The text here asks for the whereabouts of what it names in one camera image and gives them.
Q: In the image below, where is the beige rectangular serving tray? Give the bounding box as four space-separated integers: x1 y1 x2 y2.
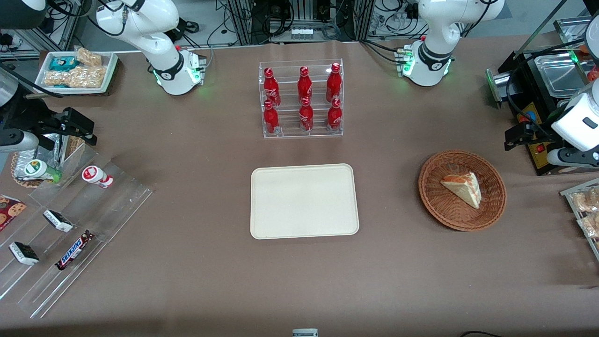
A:
250 163 360 240

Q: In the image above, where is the triangular sandwich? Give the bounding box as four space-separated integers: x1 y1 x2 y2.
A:
440 171 482 210

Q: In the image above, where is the foil lined wicker basket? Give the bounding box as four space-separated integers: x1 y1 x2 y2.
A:
10 132 86 189

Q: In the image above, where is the red cookie packet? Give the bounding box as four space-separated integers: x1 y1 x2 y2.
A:
0 194 28 233

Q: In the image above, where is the black white snack bar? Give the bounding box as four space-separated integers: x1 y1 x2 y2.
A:
42 209 74 234
8 241 41 266

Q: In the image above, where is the steel shelf tray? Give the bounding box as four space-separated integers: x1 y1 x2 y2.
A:
553 16 595 48

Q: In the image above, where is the green label yogurt bottle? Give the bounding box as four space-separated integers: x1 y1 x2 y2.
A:
24 159 63 183

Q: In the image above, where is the black food warmer machine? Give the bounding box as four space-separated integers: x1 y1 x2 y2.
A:
486 46 599 177

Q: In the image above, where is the red label yogurt bottle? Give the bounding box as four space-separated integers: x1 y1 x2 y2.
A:
81 165 114 189

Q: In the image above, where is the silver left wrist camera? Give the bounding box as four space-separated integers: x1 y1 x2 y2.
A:
546 148 599 169

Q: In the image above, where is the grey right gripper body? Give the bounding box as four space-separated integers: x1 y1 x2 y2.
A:
0 69 50 135

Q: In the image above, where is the large rice cracker bag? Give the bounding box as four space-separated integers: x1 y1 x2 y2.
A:
43 65 108 89

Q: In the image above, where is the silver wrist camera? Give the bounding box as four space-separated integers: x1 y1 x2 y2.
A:
0 130 40 154
546 148 599 169

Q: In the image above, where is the white rectangular snack dish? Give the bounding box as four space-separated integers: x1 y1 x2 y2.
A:
34 51 119 95

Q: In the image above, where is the round brown wicker basket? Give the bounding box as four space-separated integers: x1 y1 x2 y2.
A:
418 150 507 232

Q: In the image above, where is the clear acrylic stepped shelf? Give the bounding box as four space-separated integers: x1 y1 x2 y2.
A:
0 139 154 320

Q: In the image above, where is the steel food pan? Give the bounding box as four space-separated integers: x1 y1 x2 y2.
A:
533 52 592 99

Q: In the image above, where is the clear acrylic bottle rack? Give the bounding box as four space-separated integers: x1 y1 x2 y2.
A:
258 59 344 139

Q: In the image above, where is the red cola bottle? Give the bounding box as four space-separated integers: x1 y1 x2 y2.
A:
297 66 313 103
263 100 280 135
299 97 314 132
326 63 343 103
327 97 343 131
263 67 282 107

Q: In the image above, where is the grey pastry tray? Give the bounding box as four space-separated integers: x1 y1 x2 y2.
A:
560 177 599 261

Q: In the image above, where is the small rice cracker bag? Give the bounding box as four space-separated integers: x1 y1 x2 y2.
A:
74 46 103 67

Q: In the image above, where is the wrapped golden pastry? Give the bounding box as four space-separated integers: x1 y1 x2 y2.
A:
571 187 599 214
577 212 599 240

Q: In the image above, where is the red orange fried food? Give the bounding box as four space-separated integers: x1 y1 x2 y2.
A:
579 44 599 83

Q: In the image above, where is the aluminium equipment rack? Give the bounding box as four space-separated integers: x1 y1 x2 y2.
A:
226 0 376 46

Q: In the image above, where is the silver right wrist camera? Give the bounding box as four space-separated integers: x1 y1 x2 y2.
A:
0 130 40 154

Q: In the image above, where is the teal snack packet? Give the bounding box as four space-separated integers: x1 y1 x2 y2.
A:
49 56 78 72

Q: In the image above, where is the brown snickers bar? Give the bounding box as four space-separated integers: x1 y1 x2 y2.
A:
55 230 96 271

